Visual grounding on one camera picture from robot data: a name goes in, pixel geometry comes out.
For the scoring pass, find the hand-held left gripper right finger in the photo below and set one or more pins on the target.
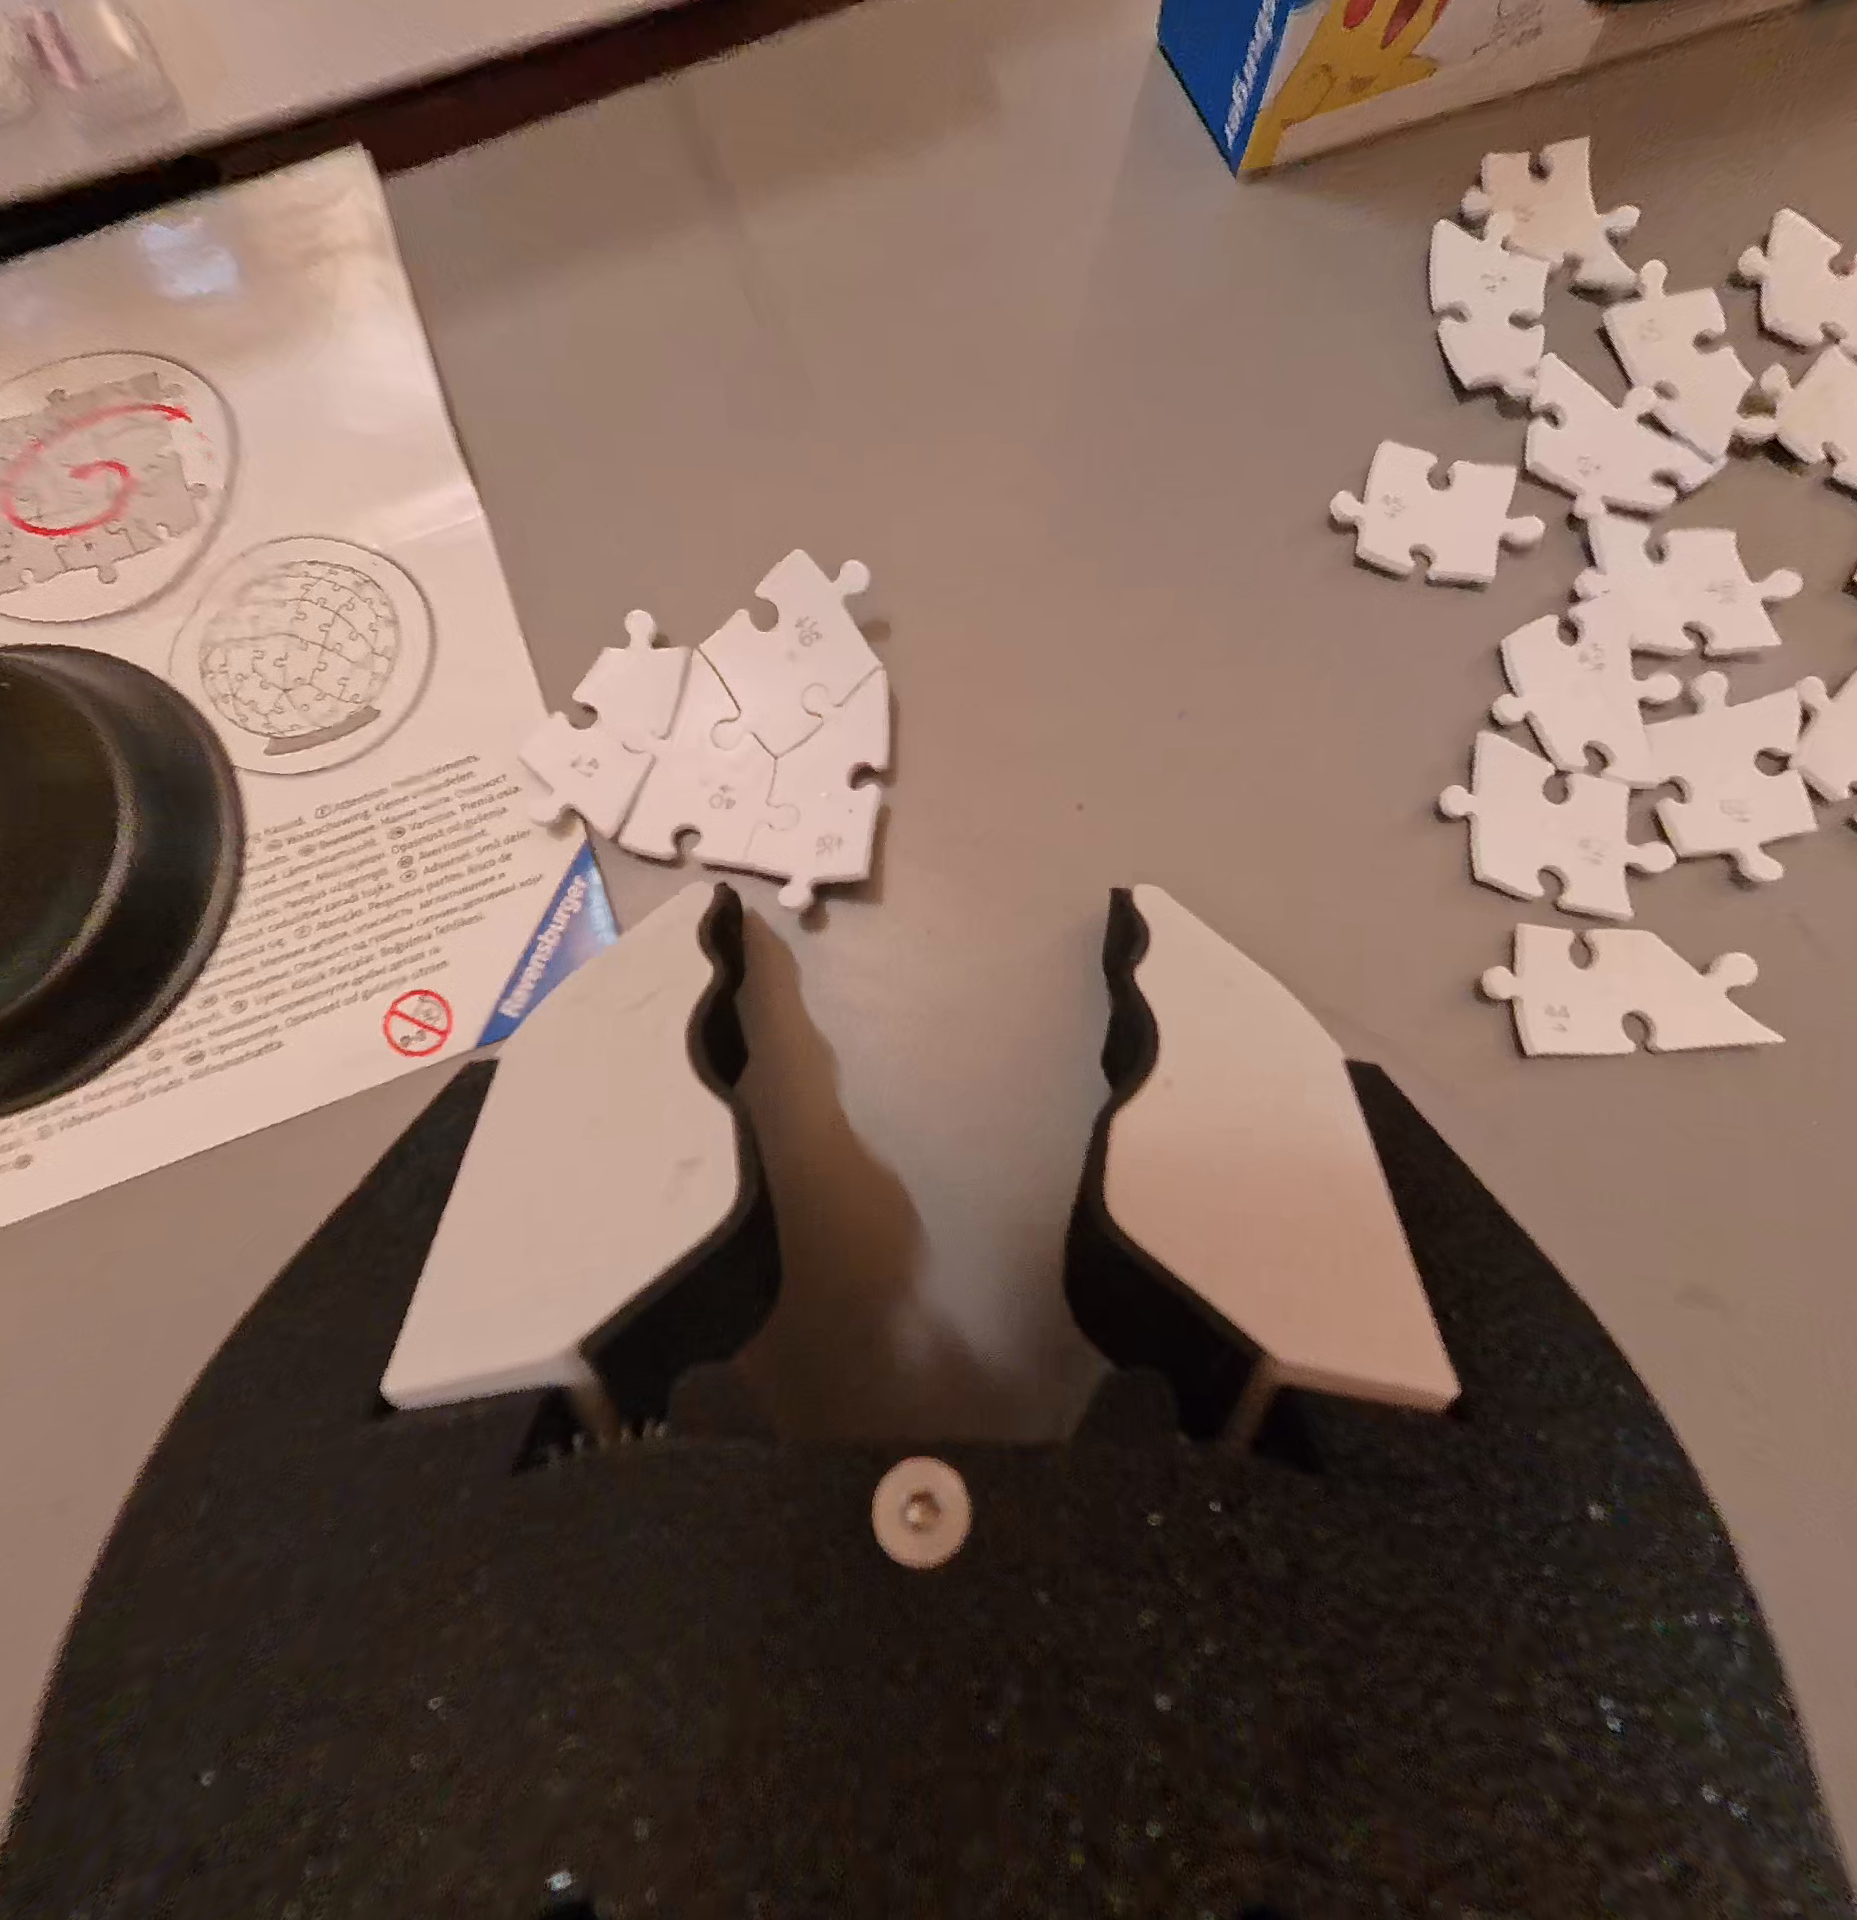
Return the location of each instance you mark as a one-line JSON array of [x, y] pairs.
[[1258, 1185]]

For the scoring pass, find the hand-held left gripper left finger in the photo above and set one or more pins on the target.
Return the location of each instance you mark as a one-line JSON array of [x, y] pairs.
[[583, 1170]]

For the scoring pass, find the joined white puzzle pieces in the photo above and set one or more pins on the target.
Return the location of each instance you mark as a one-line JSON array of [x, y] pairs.
[[732, 750]]

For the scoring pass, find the black round ball stand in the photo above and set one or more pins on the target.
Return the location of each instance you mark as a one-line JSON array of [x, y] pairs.
[[87, 885]]

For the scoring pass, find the white puzzle instruction sheet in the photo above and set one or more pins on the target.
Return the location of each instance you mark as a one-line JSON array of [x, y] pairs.
[[343, 601]]

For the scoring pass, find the pile of loose puzzle pieces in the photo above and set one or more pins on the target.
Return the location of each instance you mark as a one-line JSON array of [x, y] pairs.
[[1632, 601]]

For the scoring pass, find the blue and yellow puzzle box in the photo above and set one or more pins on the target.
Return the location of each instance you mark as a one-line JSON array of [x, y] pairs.
[[1363, 76]]

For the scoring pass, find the clear plastic bag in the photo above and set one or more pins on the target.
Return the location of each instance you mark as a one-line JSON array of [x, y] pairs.
[[58, 61]]

